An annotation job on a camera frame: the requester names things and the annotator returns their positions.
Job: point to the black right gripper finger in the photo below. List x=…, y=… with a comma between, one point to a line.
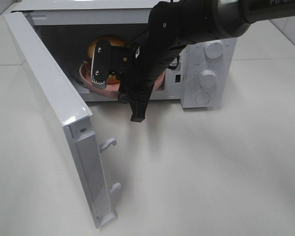
x=138, y=104
x=100, y=64

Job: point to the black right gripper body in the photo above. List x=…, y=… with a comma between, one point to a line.
x=133, y=68

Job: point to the burger with lettuce and cheese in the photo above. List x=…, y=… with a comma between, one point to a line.
x=119, y=54

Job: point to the pink round plate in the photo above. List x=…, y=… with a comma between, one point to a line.
x=112, y=87

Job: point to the white microwave knob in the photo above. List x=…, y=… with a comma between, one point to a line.
x=214, y=49
x=208, y=78

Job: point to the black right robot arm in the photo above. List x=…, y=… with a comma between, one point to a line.
x=174, y=25

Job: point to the white microwave oven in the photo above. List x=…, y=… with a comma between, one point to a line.
x=53, y=36

